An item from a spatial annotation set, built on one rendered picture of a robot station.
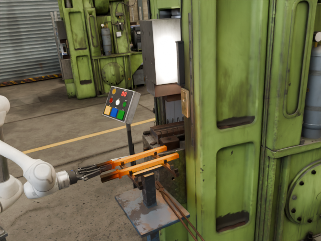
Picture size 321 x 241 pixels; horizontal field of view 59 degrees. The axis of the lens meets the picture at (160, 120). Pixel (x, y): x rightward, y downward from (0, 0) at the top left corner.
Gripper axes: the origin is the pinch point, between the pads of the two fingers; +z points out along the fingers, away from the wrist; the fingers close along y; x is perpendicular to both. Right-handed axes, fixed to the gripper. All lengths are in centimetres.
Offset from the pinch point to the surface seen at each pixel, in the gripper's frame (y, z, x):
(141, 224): 24.5, 8.2, -26.2
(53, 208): -131, -24, -102
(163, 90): -26, 55, 28
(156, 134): -30, 49, -4
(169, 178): -13, 48, -32
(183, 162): -11, 58, -22
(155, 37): -22, 49, 64
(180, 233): -13, 55, -84
